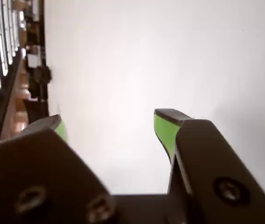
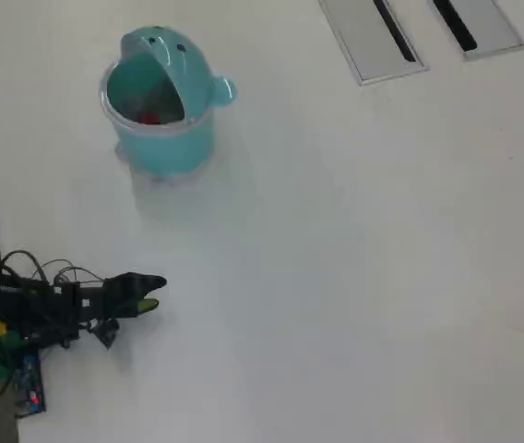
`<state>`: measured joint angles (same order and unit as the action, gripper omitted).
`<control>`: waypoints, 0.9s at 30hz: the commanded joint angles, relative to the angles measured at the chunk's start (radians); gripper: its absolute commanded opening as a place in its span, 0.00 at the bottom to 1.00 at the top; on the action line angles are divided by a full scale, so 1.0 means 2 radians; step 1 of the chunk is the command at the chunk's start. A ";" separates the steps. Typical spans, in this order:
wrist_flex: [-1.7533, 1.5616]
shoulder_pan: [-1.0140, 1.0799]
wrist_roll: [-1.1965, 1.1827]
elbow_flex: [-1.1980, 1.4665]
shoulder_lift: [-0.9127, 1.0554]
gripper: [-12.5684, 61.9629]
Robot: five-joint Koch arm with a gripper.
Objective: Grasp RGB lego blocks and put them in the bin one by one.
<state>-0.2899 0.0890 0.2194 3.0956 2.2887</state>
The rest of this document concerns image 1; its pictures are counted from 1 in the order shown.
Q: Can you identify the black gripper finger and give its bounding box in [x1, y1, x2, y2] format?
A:
[154, 108, 265, 224]
[0, 114, 121, 224]

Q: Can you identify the dark office chair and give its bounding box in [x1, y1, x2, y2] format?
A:
[28, 66, 53, 84]

